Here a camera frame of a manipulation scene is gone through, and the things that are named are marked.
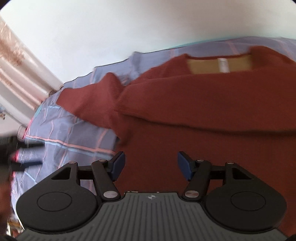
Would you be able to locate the dark red knit sweater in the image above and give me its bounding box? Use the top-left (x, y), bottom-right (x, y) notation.
top-left (57, 46), bottom-right (295, 235)

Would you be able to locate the blue plaid bed sheet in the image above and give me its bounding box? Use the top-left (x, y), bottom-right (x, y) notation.
top-left (11, 37), bottom-right (295, 204)

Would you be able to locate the beige floral curtain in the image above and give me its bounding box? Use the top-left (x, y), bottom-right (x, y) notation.
top-left (1, 19), bottom-right (62, 136)

